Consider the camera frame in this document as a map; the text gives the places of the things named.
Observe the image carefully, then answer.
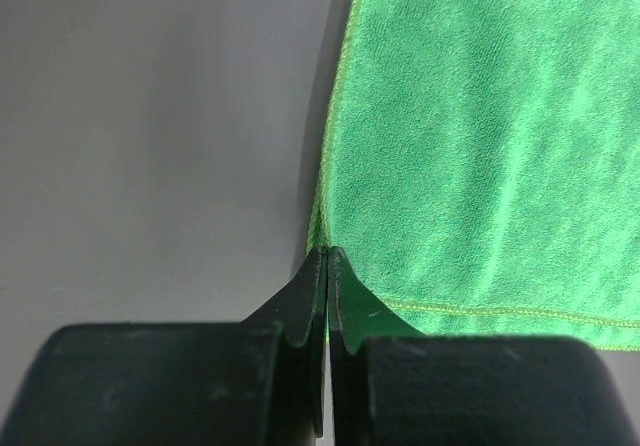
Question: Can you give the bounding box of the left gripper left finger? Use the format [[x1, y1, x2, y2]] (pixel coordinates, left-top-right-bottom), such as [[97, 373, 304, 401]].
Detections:
[[244, 247, 327, 439]]

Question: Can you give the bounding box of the green towel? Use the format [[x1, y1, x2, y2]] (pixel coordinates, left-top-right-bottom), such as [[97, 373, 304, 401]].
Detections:
[[308, 0, 639, 351]]

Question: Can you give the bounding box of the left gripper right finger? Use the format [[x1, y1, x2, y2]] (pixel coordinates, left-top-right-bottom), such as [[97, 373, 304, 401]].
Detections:
[[327, 247, 424, 445]]

